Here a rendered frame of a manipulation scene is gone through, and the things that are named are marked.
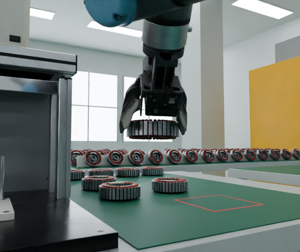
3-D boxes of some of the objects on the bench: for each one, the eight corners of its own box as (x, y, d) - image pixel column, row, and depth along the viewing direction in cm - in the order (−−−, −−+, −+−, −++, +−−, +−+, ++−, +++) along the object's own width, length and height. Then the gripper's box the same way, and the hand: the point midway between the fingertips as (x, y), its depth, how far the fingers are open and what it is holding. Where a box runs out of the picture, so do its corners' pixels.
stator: (110, 191, 89) (111, 179, 89) (75, 190, 90) (76, 178, 91) (120, 186, 100) (120, 175, 100) (88, 185, 101) (88, 175, 102)
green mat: (367, 206, 69) (367, 205, 69) (137, 250, 40) (137, 248, 40) (162, 172, 151) (162, 172, 151) (38, 179, 122) (38, 179, 122)
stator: (146, 200, 75) (146, 185, 76) (103, 202, 72) (103, 187, 72) (133, 193, 86) (133, 180, 86) (95, 195, 82) (95, 182, 82)
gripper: (107, 53, 44) (107, 152, 56) (224, 60, 46) (199, 154, 58) (110, 34, 51) (109, 126, 63) (211, 40, 53) (192, 128, 65)
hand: (151, 130), depth 63 cm, fingers closed on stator, 13 cm apart
